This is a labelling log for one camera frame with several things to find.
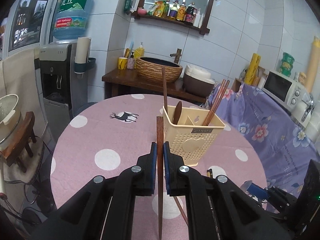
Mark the dark wooden stool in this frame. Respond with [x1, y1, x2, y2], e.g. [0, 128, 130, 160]
[0, 111, 38, 173]

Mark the black cable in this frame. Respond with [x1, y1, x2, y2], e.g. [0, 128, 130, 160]
[5, 140, 54, 220]

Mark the bamboo style faucet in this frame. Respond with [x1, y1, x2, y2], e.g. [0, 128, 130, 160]
[170, 48, 182, 64]

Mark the short yellow roll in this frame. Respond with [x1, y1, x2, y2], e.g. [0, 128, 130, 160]
[244, 53, 262, 85]

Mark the yellow pouch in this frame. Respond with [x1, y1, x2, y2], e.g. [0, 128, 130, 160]
[147, 0, 165, 17]

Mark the purple floral cloth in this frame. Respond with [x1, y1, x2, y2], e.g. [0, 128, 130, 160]
[200, 81, 320, 213]

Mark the reddish brown wooden chopstick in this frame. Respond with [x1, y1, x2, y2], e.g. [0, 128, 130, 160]
[201, 79, 226, 126]
[205, 80, 230, 127]

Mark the blue water jug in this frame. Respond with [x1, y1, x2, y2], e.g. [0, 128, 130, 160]
[52, 0, 96, 40]

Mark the cream pot with lid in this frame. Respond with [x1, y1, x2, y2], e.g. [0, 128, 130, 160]
[0, 94, 22, 150]

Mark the brown white rice cooker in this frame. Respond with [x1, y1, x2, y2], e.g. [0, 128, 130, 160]
[183, 64, 216, 98]

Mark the amber sauce bottle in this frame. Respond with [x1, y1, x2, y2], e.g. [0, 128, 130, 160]
[176, 2, 187, 22]

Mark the dark brown wooden chopstick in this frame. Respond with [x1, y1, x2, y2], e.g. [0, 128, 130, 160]
[174, 196, 189, 225]
[156, 116, 164, 240]
[161, 67, 168, 109]

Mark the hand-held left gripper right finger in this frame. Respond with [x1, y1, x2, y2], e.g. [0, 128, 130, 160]
[162, 141, 292, 240]

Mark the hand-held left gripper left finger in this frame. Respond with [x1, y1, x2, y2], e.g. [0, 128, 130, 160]
[30, 142, 158, 240]

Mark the pink polka dot tablecloth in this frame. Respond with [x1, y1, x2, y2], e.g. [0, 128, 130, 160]
[50, 94, 269, 240]

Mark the yellow soap bottle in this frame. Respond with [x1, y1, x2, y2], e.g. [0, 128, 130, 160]
[134, 42, 145, 59]

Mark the toothbrush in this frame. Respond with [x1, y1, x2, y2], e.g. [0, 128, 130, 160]
[124, 40, 134, 58]

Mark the tall cream paper roll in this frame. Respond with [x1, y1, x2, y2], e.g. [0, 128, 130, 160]
[304, 36, 320, 94]

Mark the white microwave oven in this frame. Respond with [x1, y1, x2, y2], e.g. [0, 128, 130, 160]
[261, 70, 304, 108]

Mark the wooden vanity counter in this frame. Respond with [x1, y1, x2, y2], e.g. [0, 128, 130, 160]
[102, 68, 213, 104]

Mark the paper cup stack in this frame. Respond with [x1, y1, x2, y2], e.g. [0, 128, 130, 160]
[75, 37, 92, 64]

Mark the window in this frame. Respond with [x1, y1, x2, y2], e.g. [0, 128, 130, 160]
[0, 0, 70, 60]

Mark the dark blue cup holder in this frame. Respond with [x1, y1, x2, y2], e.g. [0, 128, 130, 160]
[74, 57, 97, 75]

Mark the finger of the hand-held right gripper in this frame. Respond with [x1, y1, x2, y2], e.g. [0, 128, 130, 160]
[247, 183, 269, 202]
[266, 187, 298, 214]

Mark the dark soy sauce bottle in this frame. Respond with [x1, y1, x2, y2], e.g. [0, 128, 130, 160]
[185, 2, 197, 25]

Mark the white appliance with chrome handle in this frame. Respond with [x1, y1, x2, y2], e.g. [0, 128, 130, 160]
[291, 92, 315, 125]

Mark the purple label sauce bottle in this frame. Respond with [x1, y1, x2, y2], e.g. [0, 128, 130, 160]
[170, 0, 179, 19]

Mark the woven wash basin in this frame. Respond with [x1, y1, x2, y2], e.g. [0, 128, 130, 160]
[135, 57, 184, 84]

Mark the glass jar with wooden lid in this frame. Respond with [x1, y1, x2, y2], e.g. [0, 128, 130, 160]
[257, 66, 266, 87]

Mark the cream plastic utensil holder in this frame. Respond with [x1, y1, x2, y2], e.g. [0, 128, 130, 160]
[162, 105, 226, 167]

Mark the grey water dispenser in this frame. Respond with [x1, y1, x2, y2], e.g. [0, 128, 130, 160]
[39, 42, 78, 117]

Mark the brown wooden spoon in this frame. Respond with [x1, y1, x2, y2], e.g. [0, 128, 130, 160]
[173, 101, 183, 125]

